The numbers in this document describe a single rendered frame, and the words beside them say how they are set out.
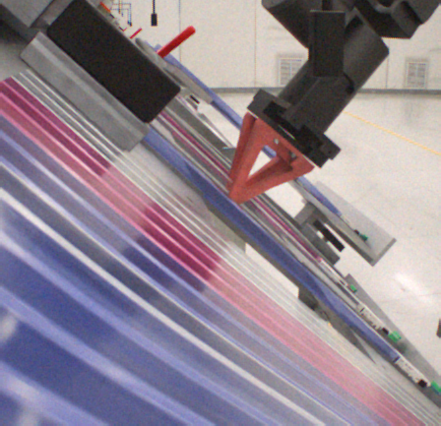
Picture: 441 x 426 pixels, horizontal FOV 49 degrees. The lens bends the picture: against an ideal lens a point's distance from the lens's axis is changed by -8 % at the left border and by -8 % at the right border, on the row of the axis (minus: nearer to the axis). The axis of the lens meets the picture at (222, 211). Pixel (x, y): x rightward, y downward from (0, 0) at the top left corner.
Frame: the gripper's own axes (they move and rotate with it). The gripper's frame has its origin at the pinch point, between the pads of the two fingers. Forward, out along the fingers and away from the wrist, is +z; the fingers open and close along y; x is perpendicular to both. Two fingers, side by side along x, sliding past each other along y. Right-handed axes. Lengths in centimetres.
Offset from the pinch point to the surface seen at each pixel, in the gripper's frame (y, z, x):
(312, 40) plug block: 13.1, -12.6, -8.2
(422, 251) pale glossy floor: -159, -15, 169
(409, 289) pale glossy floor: -124, 3, 147
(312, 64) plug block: 13.2, -11.4, -7.1
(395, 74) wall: -755, -242, 402
